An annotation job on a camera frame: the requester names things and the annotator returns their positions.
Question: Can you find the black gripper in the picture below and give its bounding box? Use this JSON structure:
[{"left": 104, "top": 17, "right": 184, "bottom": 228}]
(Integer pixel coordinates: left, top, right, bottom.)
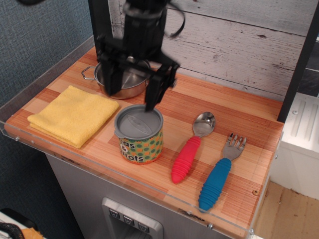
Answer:
[{"left": 100, "top": 14, "right": 180, "bottom": 112}]

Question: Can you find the peas and carrots can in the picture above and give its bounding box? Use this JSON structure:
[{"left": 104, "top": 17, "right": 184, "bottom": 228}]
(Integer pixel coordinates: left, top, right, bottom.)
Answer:
[{"left": 114, "top": 105, "right": 163, "bottom": 164}]

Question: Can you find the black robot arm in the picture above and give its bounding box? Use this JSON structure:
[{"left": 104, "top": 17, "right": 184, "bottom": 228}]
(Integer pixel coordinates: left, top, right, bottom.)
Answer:
[{"left": 97, "top": 0, "right": 180, "bottom": 112}]

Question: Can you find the stainless steel pot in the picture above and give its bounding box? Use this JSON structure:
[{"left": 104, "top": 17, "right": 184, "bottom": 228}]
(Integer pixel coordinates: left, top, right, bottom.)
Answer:
[{"left": 81, "top": 63, "right": 151, "bottom": 99}]

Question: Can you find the folded yellow cloth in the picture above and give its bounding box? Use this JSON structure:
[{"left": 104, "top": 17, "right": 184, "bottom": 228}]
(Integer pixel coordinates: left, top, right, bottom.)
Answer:
[{"left": 27, "top": 86, "right": 119, "bottom": 149}]

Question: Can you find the clear acrylic edge guard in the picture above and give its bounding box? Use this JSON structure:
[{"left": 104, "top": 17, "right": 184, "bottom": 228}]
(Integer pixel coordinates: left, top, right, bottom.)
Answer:
[{"left": 1, "top": 38, "right": 283, "bottom": 239}]

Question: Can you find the grey dispenser button panel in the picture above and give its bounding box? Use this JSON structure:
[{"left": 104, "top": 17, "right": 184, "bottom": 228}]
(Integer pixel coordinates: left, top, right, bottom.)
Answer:
[{"left": 102, "top": 197, "right": 164, "bottom": 239}]

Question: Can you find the white toy cabinet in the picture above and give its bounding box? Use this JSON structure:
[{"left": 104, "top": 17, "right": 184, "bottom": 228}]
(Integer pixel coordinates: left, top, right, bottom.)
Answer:
[{"left": 270, "top": 93, "right": 319, "bottom": 199}]

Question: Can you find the orange object bottom left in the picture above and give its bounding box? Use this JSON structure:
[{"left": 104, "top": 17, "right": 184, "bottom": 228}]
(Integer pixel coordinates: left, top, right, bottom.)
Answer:
[{"left": 21, "top": 228, "right": 44, "bottom": 239}]

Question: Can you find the black braided cable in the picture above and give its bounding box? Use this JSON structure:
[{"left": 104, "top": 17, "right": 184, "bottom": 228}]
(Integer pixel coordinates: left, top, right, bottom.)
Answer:
[{"left": 164, "top": 0, "right": 186, "bottom": 38}]

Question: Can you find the black left frame post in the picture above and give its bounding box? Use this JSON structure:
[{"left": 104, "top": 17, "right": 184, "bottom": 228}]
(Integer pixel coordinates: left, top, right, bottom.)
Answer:
[{"left": 88, "top": 0, "right": 113, "bottom": 62}]

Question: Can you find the black frame post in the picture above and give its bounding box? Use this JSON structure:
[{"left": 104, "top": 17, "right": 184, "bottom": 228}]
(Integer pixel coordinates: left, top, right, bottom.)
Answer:
[
  {"left": 277, "top": 3, "right": 319, "bottom": 123},
  {"left": 88, "top": 0, "right": 113, "bottom": 62}
]

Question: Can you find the red handled spoon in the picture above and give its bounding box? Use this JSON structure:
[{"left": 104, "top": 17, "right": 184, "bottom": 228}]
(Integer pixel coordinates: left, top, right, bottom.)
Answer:
[{"left": 171, "top": 112, "right": 216, "bottom": 184}]

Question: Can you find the blue handled fork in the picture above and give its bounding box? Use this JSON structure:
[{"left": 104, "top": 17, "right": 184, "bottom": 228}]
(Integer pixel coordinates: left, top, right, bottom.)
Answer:
[{"left": 198, "top": 133, "right": 247, "bottom": 212}]

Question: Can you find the black right frame post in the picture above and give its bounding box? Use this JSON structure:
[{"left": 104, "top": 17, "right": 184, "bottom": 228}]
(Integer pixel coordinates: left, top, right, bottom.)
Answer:
[{"left": 277, "top": 3, "right": 319, "bottom": 123}]

